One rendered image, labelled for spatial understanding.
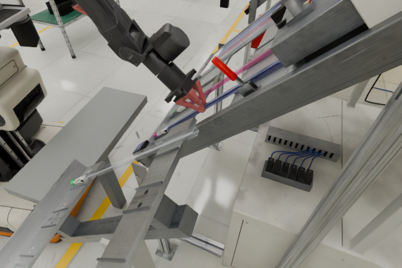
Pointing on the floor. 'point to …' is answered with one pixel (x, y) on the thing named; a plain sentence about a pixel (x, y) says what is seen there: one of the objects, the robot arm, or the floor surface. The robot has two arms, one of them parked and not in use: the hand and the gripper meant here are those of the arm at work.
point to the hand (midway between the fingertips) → (203, 107)
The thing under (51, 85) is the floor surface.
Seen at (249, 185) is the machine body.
